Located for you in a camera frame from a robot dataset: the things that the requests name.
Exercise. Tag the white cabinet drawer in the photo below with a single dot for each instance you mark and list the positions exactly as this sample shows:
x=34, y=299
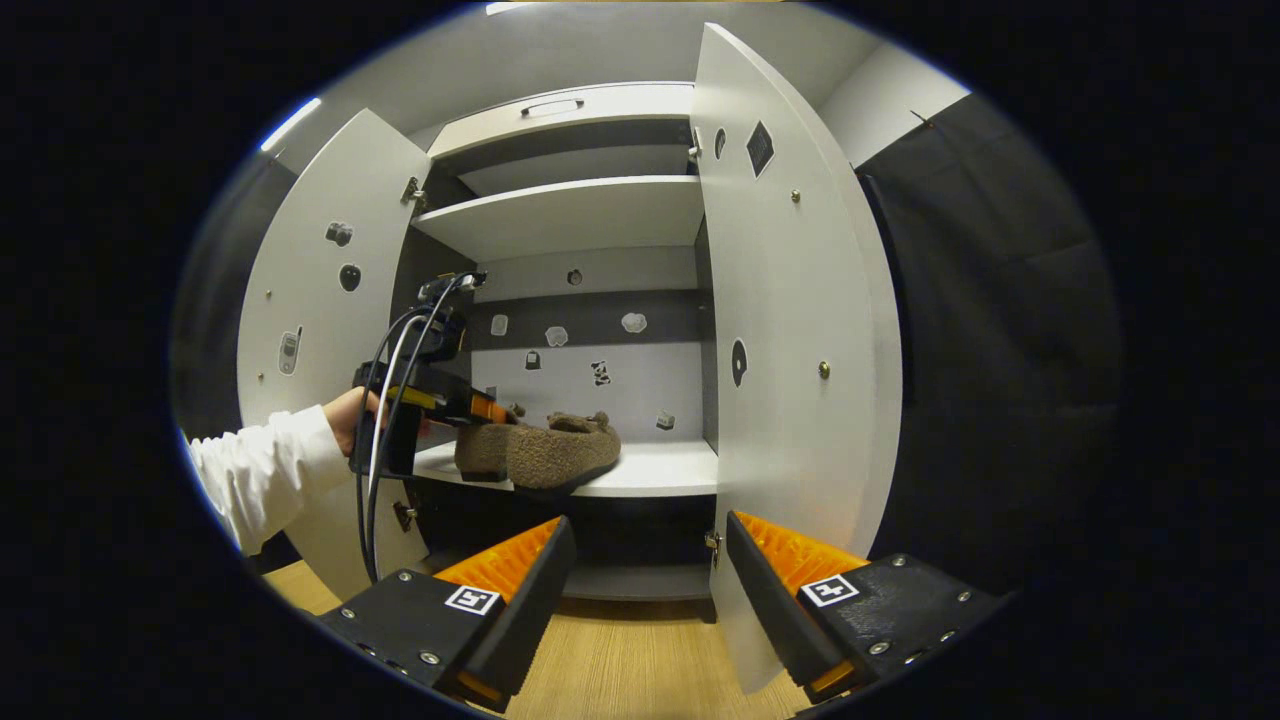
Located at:
x=620, y=105

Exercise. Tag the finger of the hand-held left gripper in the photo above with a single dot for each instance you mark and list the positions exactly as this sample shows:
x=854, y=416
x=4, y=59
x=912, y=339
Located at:
x=488, y=410

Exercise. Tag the white cabinet door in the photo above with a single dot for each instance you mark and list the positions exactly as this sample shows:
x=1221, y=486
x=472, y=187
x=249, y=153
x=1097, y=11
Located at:
x=300, y=290
x=790, y=400

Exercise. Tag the ceiling light panel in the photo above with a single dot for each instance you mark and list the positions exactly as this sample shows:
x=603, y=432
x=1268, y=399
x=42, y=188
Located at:
x=290, y=125
x=510, y=6

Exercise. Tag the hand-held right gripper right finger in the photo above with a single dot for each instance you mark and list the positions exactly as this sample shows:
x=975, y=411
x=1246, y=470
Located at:
x=765, y=610

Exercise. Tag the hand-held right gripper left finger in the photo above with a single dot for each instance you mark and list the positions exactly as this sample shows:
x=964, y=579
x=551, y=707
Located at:
x=530, y=620

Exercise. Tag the black backdrop cloth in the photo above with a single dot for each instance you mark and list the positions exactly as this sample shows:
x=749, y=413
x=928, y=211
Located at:
x=1000, y=350

